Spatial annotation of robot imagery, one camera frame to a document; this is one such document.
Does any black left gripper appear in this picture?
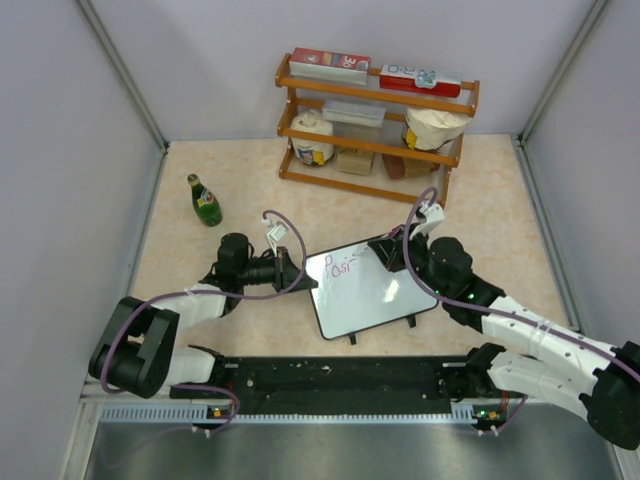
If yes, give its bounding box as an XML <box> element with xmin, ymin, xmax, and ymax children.
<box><xmin>238</xmin><ymin>246</ymin><xmax>317</xmax><ymax>294</ymax></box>

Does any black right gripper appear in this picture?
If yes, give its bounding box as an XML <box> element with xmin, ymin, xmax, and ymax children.
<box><xmin>370</xmin><ymin>222</ymin><xmax>451</xmax><ymax>298</ymax></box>

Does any white marker pen magenta cap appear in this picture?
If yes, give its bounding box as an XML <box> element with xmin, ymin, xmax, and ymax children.
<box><xmin>354</xmin><ymin>225</ymin><xmax>404</xmax><ymax>264</ymax></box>

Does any white whiteboard black frame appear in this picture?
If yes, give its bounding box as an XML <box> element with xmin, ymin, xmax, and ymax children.
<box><xmin>305</xmin><ymin>240</ymin><xmax>438</xmax><ymax>341</ymax></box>

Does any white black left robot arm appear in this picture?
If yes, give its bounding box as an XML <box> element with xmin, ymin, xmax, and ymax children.
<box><xmin>88</xmin><ymin>233</ymin><xmax>318</xmax><ymax>399</ymax></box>

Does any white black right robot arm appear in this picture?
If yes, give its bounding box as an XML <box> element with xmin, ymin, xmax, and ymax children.
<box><xmin>367</xmin><ymin>234</ymin><xmax>639</xmax><ymax>450</ymax></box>

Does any brown bread package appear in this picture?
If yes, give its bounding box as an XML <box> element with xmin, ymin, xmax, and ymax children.
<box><xmin>382</xmin><ymin>154</ymin><xmax>439</xmax><ymax>180</ymax></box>

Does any tan cardboard box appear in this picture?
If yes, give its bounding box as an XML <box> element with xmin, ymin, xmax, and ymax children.
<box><xmin>337</xmin><ymin>147</ymin><xmax>375</xmax><ymax>176</ymax></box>

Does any green glass bottle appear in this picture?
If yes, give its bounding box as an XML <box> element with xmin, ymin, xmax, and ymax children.
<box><xmin>187</xmin><ymin>173</ymin><xmax>223</xmax><ymax>227</ymax></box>

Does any white wrapped jar right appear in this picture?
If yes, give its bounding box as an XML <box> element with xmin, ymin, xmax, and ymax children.
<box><xmin>402</xmin><ymin>108</ymin><xmax>472</xmax><ymax>151</ymax></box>

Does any clear plastic container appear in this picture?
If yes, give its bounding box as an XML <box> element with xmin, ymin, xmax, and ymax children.
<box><xmin>322</xmin><ymin>100</ymin><xmax>386</xmax><ymax>143</ymax></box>

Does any red white box right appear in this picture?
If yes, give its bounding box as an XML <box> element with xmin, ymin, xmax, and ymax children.
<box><xmin>379</xmin><ymin>64</ymin><xmax>462</xmax><ymax>98</ymax></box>

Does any red white box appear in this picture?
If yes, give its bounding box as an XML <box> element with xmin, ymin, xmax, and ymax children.
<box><xmin>289</xmin><ymin>47</ymin><xmax>371</xmax><ymax>86</ymax></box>
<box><xmin>379</xmin><ymin>64</ymin><xmax>462</xmax><ymax>98</ymax></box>

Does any orange wooden shelf rack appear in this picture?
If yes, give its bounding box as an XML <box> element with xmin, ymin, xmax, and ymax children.
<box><xmin>275</xmin><ymin>53</ymin><xmax>481</xmax><ymax>206</ymax></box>

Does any red white box left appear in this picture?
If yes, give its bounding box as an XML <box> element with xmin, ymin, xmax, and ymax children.
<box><xmin>289</xmin><ymin>47</ymin><xmax>371</xmax><ymax>86</ymax></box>

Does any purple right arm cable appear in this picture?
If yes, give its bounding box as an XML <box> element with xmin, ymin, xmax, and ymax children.
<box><xmin>402</xmin><ymin>186</ymin><xmax>640</xmax><ymax>386</ymax></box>

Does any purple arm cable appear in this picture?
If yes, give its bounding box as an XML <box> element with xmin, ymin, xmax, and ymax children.
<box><xmin>99</xmin><ymin>209</ymin><xmax>307</xmax><ymax>434</ymax></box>
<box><xmin>402</xmin><ymin>186</ymin><xmax>640</xmax><ymax>386</ymax></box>

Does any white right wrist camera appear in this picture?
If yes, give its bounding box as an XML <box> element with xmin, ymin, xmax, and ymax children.
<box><xmin>409</xmin><ymin>201</ymin><xmax>445</xmax><ymax>240</ymax></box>

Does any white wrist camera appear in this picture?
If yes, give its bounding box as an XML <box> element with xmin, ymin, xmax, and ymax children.
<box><xmin>409</xmin><ymin>201</ymin><xmax>445</xmax><ymax>240</ymax></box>
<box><xmin>261</xmin><ymin>217</ymin><xmax>289</xmax><ymax>255</ymax></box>

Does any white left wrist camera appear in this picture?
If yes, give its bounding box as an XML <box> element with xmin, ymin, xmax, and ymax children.
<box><xmin>261</xmin><ymin>217</ymin><xmax>289</xmax><ymax>255</ymax></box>

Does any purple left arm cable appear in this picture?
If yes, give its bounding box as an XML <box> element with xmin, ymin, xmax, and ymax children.
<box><xmin>99</xmin><ymin>209</ymin><xmax>307</xmax><ymax>434</ymax></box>

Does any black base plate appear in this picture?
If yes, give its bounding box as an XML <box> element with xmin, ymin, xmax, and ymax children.
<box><xmin>169</xmin><ymin>355</ymin><xmax>506</xmax><ymax>415</ymax></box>

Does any grey slotted cable duct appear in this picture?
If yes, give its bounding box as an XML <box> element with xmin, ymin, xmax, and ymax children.
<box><xmin>100</xmin><ymin>403</ymin><xmax>504</xmax><ymax>425</ymax></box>

